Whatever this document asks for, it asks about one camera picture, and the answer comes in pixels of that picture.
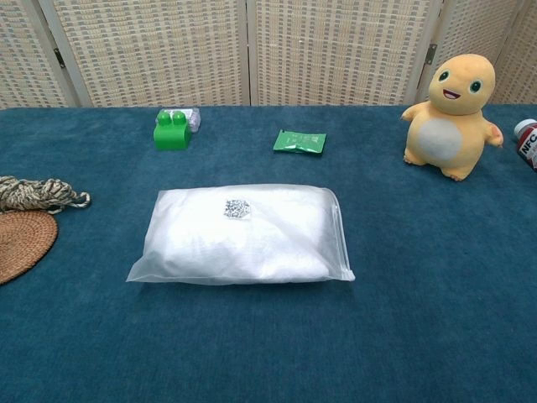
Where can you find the green foil sachet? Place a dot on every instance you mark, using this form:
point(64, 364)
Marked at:
point(298, 142)

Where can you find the black screen hinge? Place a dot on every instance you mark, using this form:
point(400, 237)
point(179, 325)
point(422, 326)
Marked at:
point(431, 54)
point(59, 59)

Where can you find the teal table cloth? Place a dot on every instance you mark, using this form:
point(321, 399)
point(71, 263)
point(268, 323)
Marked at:
point(268, 336)

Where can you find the green toy building block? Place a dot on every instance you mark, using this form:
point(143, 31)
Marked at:
point(170, 136)

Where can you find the red juice bottle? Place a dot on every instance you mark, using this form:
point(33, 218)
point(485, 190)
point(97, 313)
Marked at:
point(529, 142)

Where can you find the translucent white plastic zip bag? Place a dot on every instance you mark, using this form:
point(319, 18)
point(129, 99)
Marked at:
point(340, 235)

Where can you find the small clear plastic box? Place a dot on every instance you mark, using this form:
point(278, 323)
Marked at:
point(194, 119)

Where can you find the orange plush dinosaur toy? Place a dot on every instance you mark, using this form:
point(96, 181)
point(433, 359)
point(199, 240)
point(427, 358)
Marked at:
point(440, 138)

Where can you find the white clothes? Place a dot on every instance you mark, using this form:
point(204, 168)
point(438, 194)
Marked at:
point(251, 247)

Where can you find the round woven rattan coaster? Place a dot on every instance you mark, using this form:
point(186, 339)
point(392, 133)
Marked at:
point(21, 243)

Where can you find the woven folding screen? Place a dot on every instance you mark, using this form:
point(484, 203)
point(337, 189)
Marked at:
point(155, 50)

